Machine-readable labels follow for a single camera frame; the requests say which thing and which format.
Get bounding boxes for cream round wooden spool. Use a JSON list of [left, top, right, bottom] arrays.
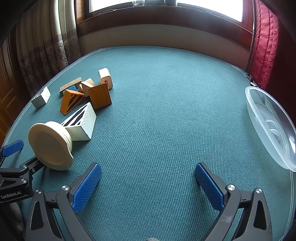
[[28, 122, 74, 171]]

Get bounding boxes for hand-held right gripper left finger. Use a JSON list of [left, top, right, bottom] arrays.
[[25, 162, 102, 241]]

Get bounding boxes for wood grain rectangular block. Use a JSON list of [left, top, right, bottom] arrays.
[[88, 83, 112, 110]]

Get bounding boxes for orange striped wedge block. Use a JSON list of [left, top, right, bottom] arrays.
[[60, 89, 86, 115]]

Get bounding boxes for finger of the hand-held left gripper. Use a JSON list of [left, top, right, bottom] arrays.
[[0, 140, 24, 158], [21, 156, 47, 174]]

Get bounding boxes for red quilted curtain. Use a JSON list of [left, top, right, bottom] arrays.
[[247, 0, 296, 91]]

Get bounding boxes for small white striped block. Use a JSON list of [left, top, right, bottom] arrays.
[[31, 86, 51, 109]]

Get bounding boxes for dark brown wooden block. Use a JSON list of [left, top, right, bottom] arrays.
[[59, 77, 83, 95]]

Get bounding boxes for beige patterned curtain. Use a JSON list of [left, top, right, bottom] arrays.
[[14, 0, 81, 98]]

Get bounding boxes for large white striped wedge block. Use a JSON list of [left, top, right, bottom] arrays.
[[60, 102, 97, 141]]

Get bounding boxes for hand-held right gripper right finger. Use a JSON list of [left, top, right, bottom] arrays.
[[194, 162, 273, 241]]

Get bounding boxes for clear plastic bowl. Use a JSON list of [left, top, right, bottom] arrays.
[[245, 86, 296, 172]]

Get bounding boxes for light wooden wedge block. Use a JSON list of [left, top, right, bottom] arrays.
[[79, 78, 96, 96]]

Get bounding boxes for window with wooden frame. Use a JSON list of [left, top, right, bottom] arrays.
[[75, 0, 255, 37]]

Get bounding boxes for white charger plug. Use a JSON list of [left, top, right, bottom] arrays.
[[98, 68, 114, 90]]

